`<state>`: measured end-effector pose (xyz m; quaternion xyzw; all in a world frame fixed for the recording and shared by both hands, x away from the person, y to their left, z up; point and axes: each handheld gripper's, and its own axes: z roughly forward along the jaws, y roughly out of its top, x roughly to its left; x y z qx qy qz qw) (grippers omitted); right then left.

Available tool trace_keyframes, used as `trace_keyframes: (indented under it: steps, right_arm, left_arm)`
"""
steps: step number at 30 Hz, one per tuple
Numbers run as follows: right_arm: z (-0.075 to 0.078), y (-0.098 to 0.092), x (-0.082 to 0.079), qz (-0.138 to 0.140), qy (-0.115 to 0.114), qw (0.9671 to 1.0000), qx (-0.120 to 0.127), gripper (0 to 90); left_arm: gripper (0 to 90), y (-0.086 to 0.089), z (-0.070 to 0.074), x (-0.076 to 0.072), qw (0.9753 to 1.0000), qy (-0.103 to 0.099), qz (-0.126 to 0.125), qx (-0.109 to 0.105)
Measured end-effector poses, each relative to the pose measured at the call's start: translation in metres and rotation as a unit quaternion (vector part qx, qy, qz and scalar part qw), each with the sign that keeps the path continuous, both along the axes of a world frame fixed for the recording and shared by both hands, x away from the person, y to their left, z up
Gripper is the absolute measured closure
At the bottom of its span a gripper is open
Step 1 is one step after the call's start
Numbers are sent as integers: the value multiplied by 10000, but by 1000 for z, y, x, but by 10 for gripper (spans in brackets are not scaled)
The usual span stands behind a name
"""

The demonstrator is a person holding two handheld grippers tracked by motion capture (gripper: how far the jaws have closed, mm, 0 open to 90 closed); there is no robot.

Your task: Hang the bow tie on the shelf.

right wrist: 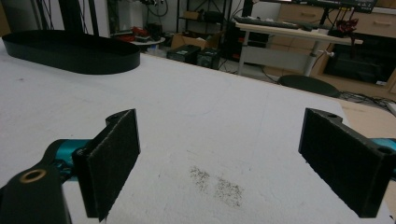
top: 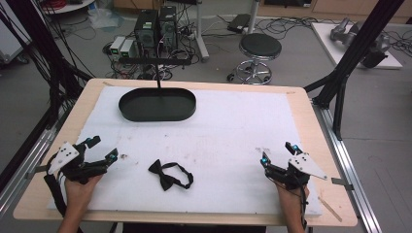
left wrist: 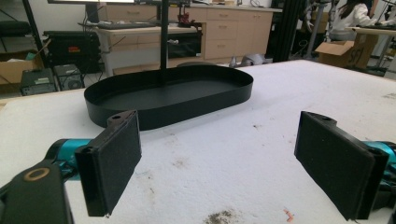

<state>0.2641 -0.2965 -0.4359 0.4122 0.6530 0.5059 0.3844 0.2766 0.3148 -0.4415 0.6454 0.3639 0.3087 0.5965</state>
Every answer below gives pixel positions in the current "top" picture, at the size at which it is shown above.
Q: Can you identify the round white table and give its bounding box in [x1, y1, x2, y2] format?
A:
[40, 0, 96, 16]

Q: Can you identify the small white box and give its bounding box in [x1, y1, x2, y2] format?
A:
[120, 39, 136, 59]
[109, 35, 126, 56]

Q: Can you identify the black oval tray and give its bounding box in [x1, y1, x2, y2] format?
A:
[118, 86, 197, 123]

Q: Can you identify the grey robot part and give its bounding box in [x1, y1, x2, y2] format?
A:
[329, 17, 393, 54]

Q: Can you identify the black frame post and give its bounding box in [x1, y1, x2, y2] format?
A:
[0, 0, 95, 130]
[303, 0, 406, 141]

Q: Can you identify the black gripper strap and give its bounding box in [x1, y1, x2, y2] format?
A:
[43, 161, 69, 218]

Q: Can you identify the white floor board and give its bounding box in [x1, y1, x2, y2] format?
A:
[310, 21, 404, 70]

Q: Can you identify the black computer tower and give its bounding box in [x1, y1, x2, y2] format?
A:
[157, 5, 179, 53]
[133, 9, 160, 60]

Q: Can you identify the person's right hand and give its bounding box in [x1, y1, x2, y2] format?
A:
[274, 180, 311, 213]

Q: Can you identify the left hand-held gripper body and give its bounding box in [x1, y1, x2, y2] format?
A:
[48, 141, 109, 185]

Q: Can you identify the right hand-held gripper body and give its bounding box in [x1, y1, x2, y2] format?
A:
[264, 151, 328, 191]

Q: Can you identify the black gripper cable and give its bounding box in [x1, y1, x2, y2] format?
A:
[285, 176, 309, 231]

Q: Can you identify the person's left hand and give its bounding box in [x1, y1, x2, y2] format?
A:
[63, 174, 105, 210]

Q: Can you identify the flat black box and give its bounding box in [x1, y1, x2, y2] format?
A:
[226, 13, 252, 34]

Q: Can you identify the metal bracket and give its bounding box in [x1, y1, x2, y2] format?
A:
[24, 164, 51, 180]
[330, 177, 355, 192]

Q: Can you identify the aluminium rail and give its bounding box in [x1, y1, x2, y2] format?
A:
[0, 108, 66, 216]
[311, 98, 385, 233]

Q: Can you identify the wooden stick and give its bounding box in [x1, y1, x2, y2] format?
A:
[318, 195, 343, 223]

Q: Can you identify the tangle of floor cables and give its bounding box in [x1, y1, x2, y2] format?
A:
[207, 14, 412, 59]

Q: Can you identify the white table leg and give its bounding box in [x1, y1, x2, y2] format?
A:
[193, 0, 211, 63]

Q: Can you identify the clear plastic bag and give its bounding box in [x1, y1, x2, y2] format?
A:
[87, 7, 125, 33]

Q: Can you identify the black round stool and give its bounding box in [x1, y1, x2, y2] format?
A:
[226, 32, 283, 86]

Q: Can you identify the white foam mat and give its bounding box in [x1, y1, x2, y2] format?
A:
[48, 84, 324, 217]

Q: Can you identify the black bow tie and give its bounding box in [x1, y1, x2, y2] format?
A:
[148, 158, 195, 192]

